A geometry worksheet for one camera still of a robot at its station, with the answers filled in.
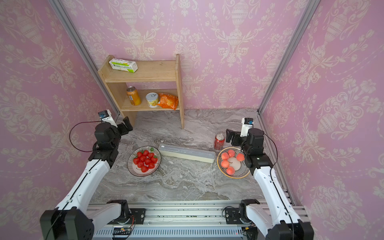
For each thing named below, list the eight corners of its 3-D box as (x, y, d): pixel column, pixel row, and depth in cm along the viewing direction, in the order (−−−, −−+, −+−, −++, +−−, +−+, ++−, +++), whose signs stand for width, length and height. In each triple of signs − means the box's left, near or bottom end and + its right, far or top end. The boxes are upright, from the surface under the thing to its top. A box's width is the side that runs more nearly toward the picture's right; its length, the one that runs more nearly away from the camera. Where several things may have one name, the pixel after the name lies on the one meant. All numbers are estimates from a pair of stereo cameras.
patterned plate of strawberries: (126, 176, 89) (123, 174, 86) (134, 148, 102) (132, 145, 98) (158, 176, 89) (157, 174, 86) (163, 148, 101) (161, 145, 98)
